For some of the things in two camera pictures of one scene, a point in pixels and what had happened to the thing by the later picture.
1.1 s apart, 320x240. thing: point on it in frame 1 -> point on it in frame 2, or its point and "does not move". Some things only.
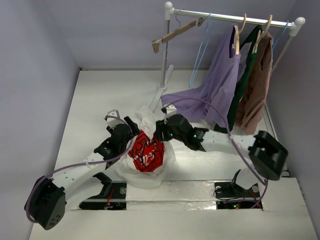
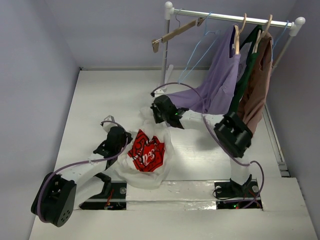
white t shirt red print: (147, 160) does not move
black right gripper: (161, 128) -> (157, 110)
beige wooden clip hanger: (156, 43) does not move
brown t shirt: (249, 116) does not move
